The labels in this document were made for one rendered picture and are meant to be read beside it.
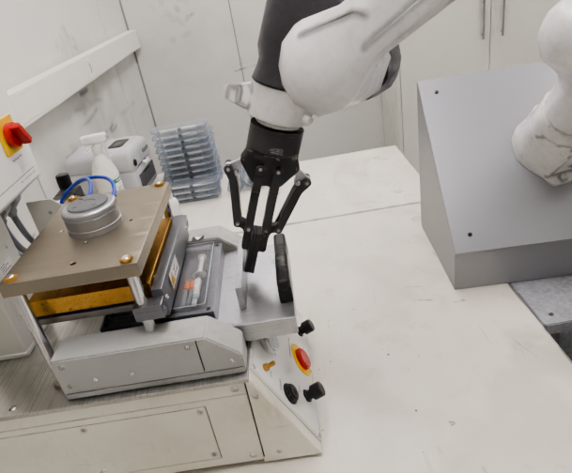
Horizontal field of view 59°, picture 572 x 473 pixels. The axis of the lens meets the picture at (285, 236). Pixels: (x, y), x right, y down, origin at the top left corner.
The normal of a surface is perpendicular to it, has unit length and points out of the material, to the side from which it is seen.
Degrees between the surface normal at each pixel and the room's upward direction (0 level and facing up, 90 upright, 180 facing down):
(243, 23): 90
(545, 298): 0
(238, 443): 90
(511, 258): 90
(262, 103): 78
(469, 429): 0
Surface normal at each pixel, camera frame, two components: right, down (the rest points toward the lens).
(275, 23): -0.63, 0.22
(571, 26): -0.43, 0.25
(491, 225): -0.11, -0.29
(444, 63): 0.06, 0.47
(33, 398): -0.15, -0.87
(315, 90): -0.45, 0.53
